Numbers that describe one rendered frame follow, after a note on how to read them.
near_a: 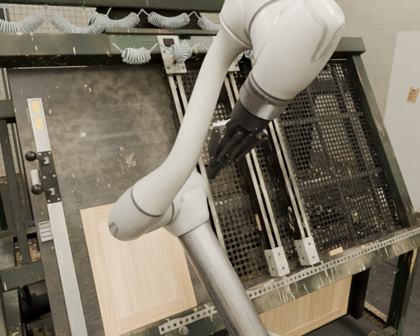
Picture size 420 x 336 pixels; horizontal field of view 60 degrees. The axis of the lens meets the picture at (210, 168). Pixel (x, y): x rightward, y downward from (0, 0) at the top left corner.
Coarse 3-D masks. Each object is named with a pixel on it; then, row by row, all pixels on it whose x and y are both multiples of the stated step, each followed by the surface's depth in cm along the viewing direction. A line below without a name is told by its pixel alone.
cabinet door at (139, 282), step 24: (96, 216) 143; (96, 240) 140; (144, 240) 148; (168, 240) 152; (96, 264) 138; (120, 264) 142; (144, 264) 146; (168, 264) 150; (96, 288) 136; (120, 288) 140; (144, 288) 144; (168, 288) 148; (192, 288) 151; (120, 312) 138; (144, 312) 141; (168, 312) 145
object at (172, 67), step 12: (168, 36) 167; (180, 36) 154; (168, 60) 164; (180, 60) 158; (168, 72) 163; (180, 72) 165; (168, 84) 168; (180, 84) 168; (168, 96) 170; (180, 96) 167; (180, 108) 165; (180, 120) 163; (204, 168) 162; (216, 216) 159; (216, 228) 157
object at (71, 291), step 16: (32, 128) 141; (48, 144) 140; (48, 208) 134; (64, 224) 135; (64, 240) 134; (64, 256) 132; (64, 272) 131; (64, 288) 130; (80, 304) 131; (80, 320) 129
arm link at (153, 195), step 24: (240, 0) 64; (264, 0) 60; (240, 24) 65; (216, 48) 72; (240, 48) 70; (216, 72) 74; (192, 96) 76; (216, 96) 76; (192, 120) 75; (192, 144) 76; (168, 168) 78; (192, 168) 79; (144, 192) 82; (168, 192) 81
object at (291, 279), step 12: (396, 240) 203; (360, 252) 190; (324, 264) 178; (336, 264) 181; (300, 276) 171; (264, 288) 161; (276, 288) 164; (204, 312) 148; (216, 312) 149; (168, 324) 140; (180, 324) 142
